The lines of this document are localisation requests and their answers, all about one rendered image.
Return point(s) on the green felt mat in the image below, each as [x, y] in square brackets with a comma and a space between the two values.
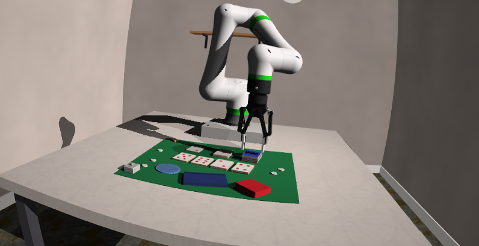
[283, 184]

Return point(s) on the blue flat disc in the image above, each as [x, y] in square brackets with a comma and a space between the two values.
[168, 168]

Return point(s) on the white playing card with red pips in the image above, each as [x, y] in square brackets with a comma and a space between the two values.
[219, 163]
[202, 160]
[183, 157]
[245, 168]

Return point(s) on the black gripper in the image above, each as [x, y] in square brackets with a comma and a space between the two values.
[258, 109]

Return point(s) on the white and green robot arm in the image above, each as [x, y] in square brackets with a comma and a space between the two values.
[274, 55]

